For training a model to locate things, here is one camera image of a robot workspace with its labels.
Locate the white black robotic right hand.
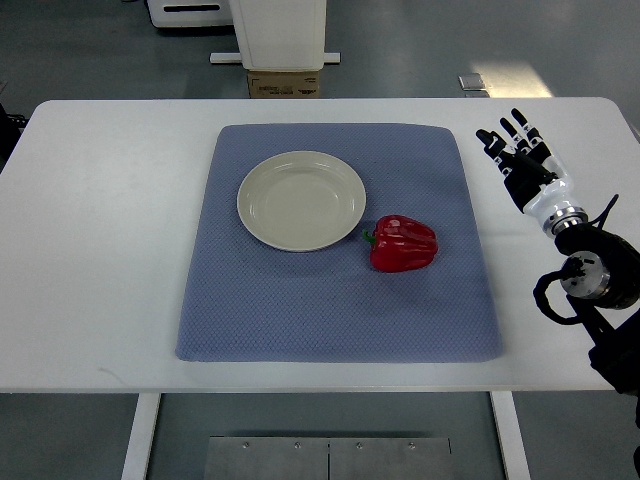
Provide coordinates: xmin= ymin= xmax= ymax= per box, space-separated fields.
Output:
xmin=476 ymin=108 xmax=588 ymax=238

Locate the red bell pepper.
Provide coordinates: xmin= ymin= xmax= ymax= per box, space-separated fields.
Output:
xmin=362 ymin=215 xmax=439 ymax=273

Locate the grey floor outlet plate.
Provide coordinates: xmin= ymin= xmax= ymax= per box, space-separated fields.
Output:
xmin=458 ymin=73 xmax=486 ymax=91

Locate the cream round plate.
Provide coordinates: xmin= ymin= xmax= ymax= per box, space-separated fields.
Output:
xmin=236 ymin=151 xmax=367 ymax=252

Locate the brown cardboard box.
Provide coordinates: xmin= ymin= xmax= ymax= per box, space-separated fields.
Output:
xmin=247 ymin=71 xmax=320 ymax=99

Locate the white right table leg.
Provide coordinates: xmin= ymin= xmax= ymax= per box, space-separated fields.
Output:
xmin=490 ymin=391 xmax=531 ymax=480

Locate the white table leg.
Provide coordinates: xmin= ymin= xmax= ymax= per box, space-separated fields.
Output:
xmin=490 ymin=391 xmax=531 ymax=480
xmin=121 ymin=393 xmax=161 ymax=480

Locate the blue textured mat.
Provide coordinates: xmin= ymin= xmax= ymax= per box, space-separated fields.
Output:
xmin=176 ymin=123 xmax=502 ymax=363

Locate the white machine with slot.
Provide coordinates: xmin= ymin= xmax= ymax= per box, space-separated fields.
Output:
xmin=146 ymin=0 xmax=233 ymax=28

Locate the white left table leg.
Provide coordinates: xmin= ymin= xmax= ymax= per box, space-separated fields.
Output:
xmin=121 ymin=393 xmax=161 ymax=480

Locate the black object at left edge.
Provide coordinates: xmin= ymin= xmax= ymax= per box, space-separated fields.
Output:
xmin=0 ymin=105 xmax=28 ymax=170

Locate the white pedestal column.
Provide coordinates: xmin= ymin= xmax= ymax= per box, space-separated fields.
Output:
xmin=209 ymin=0 xmax=341 ymax=72

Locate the grey metal base plate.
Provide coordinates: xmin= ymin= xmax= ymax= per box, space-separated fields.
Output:
xmin=204 ymin=436 xmax=455 ymax=479

